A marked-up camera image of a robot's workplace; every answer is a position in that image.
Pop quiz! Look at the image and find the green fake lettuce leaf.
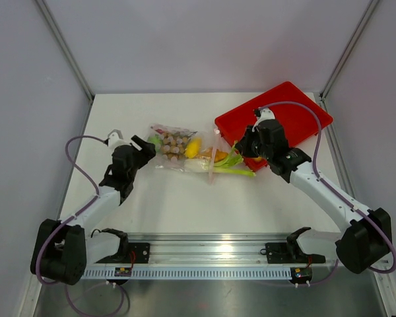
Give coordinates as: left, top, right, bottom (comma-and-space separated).
147, 135, 162, 149

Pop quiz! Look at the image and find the clear zip top bag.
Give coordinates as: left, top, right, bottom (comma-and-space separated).
147, 123, 228, 183

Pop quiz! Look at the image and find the yellow fake mango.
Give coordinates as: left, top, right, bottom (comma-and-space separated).
184, 137, 202, 159

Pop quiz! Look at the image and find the fake green onion stalk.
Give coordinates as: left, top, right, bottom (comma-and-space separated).
183, 144, 255, 177

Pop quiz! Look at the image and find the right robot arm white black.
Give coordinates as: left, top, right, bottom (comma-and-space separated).
237, 119, 396, 273

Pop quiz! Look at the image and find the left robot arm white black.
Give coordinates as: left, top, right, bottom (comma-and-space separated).
30, 130, 156, 285

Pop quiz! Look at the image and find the fake brown grape bunch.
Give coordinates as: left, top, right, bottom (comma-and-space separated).
160, 132, 190, 162

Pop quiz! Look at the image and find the red plastic tray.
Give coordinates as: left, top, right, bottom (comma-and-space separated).
214, 81, 334, 172

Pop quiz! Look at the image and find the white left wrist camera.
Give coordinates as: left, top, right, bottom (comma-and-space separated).
106, 129, 125, 149

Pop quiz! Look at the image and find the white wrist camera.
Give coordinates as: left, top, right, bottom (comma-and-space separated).
106, 129, 125, 149
254, 107, 275, 125

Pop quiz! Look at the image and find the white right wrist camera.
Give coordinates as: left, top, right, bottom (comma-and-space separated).
254, 107, 275, 125

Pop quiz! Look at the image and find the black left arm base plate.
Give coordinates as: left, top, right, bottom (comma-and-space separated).
115, 242, 150, 264

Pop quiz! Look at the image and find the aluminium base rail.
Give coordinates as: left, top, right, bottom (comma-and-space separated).
84, 232, 389, 265

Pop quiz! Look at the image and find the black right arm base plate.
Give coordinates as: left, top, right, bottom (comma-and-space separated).
264, 242, 326, 264

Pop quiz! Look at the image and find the white slotted cable duct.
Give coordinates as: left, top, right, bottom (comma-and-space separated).
82, 267, 292, 281

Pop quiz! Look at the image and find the aluminium frame post right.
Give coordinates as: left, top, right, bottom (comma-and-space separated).
319, 0, 382, 102

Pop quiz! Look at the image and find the aluminium frame post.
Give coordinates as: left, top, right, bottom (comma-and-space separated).
319, 0, 382, 102
34, 0, 95, 104

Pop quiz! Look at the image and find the aluminium frame post left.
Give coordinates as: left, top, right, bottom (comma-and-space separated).
34, 0, 95, 104

